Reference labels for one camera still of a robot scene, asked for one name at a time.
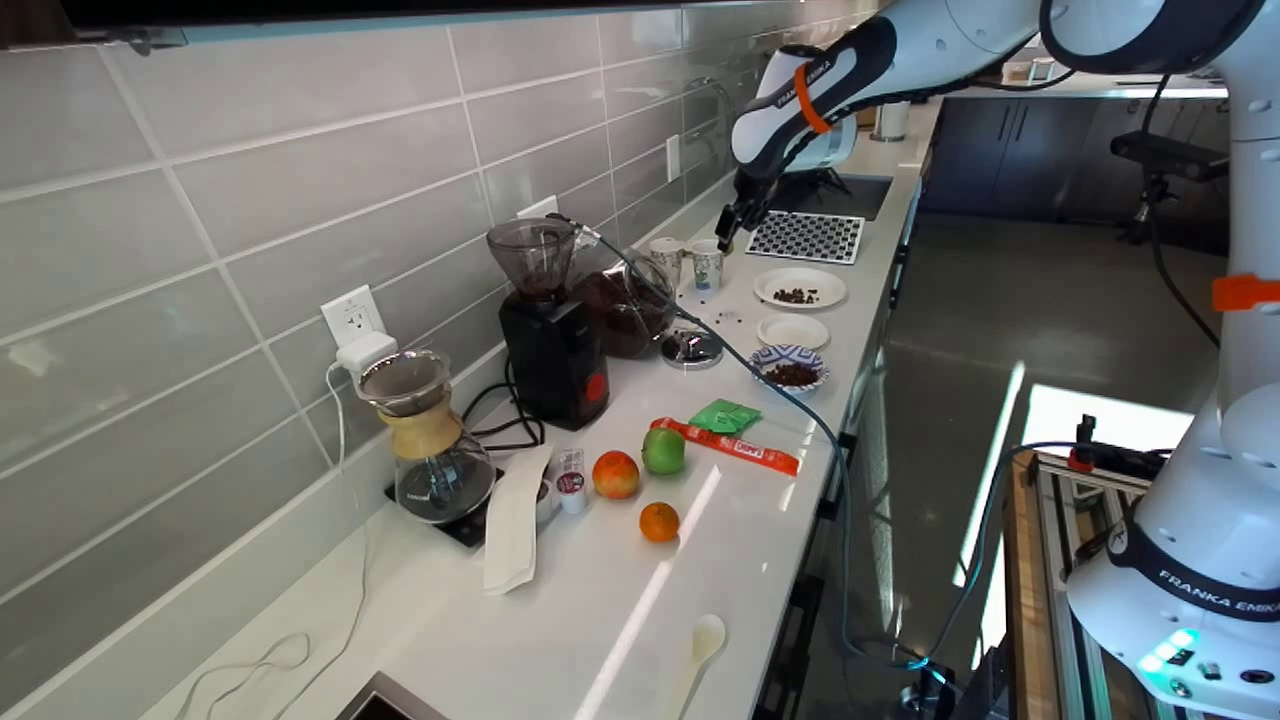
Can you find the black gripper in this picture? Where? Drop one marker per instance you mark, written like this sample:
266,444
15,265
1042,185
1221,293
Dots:
749,193

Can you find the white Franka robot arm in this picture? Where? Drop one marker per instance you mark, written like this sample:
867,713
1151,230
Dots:
1202,532

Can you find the large white plate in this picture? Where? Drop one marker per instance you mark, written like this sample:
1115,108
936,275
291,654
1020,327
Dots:
803,289

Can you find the small white plate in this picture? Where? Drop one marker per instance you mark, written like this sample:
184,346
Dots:
794,334

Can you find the patterned paper cup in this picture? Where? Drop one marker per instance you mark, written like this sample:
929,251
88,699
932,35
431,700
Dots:
664,261
704,268

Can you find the black dotted drying mat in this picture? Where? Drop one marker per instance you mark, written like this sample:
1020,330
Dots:
812,239

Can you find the brown coffee bean pile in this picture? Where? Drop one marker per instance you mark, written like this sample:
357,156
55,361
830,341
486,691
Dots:
794,375
797,293

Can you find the dark kitchen sink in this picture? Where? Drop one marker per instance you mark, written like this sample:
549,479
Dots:
841,199

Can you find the glass jar of coffee beans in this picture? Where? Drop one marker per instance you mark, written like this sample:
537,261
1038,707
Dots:
627,314

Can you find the blue patterned bowl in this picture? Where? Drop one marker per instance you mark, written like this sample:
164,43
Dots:
787,379

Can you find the white bottle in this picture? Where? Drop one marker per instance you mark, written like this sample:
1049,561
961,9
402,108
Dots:
891,120

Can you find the long orange-red packet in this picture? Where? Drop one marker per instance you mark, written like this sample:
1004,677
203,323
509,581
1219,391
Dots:
734,444

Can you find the green apple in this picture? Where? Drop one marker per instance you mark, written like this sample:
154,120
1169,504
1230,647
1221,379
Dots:
664,450

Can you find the red-orange round fruit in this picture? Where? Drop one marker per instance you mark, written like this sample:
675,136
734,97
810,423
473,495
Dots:
619,474

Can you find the small orange fruit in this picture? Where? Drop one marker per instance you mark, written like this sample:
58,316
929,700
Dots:
659,520

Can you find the small white red-labelled container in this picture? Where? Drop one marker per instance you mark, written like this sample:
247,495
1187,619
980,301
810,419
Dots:
568,486

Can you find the white plug adapter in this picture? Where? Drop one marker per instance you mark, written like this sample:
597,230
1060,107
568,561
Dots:
362,359

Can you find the black coffee scale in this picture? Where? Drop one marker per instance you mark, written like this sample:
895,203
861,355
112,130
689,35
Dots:
465,524

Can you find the white plastic spoon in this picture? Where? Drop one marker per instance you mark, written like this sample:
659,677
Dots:
700,638

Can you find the dark upper cabinet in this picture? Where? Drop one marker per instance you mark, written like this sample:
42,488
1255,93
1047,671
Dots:
333,9

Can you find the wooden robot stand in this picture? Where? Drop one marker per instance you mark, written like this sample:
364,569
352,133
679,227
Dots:
1024,600

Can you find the white wall outlet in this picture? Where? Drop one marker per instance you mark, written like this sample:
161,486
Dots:
349,314
675,156
537,211

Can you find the black camera on stand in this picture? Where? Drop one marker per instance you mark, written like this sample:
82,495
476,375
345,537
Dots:
1167,155

